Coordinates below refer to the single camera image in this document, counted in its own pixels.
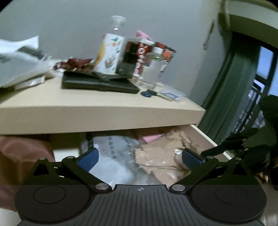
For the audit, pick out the wooden drawer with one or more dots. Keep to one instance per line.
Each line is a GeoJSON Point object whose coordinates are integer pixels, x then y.
{"type": "Point", "coordinates": [65, 144]}

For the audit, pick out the clear card sleeve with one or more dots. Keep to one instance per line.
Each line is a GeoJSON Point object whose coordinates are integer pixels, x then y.
{"type": "Point", "coordinates": [172, 94]}

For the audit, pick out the pink item in drawer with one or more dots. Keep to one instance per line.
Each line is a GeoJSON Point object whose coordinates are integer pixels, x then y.
{"type": "Point", "coordinates": [149, 138]}

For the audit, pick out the clear bottle white cap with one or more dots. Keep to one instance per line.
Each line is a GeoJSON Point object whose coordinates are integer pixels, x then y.
{"type": "Point", "coordinates": [151, 68]}

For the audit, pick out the clear floral label bottle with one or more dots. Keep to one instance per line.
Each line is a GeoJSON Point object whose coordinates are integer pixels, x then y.
{"type": "Point", "coordinates": [111, 47]}

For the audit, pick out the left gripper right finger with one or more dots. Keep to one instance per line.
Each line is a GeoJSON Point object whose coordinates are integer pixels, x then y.
{"type": "Point", "coordinates": [199, 168]}

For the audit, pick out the grey printed mailer bag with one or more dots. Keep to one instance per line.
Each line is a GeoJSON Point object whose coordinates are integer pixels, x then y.
{"type": "Point", "coordinates": [117, 163]}

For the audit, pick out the black grey tag packet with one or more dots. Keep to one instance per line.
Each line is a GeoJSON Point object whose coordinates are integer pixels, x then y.
{"type": "Point", "coordinates": [33, 52]}

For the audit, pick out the blue key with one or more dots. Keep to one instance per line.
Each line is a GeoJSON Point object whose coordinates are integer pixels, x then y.
{"type": "Point", "coordinates": [150, 93]}

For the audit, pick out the white printed paper sheet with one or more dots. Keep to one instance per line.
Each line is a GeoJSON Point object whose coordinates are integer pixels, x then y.
{"type": "Point", "coordinates": [13, 46]}

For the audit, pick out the dark green curtain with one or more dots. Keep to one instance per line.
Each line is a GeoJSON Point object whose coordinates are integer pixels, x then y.
{"type": "Point", "coordinates": [224, 102]}

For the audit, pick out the red snack wrappers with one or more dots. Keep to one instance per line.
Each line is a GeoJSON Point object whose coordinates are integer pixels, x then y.
{"type": "Point", "coordinates": [75, 65]}

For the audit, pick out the red bottle pink cap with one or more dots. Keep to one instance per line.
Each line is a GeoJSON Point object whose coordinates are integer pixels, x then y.
{"type": "Point", "coordinates": [139, 47]}

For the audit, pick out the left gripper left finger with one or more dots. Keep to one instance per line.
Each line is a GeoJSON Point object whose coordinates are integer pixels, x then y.
{"type": "Point", "coordinates": [79, 168]}

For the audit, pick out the black leather wallet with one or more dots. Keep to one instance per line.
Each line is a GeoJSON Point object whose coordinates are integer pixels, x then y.
{"type": "Point", "coordinates": [95, 81]}

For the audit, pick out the dark perfume bottle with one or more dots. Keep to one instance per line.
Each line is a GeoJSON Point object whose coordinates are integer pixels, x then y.
{"type": "Point", "coordinates": [127, 63]}

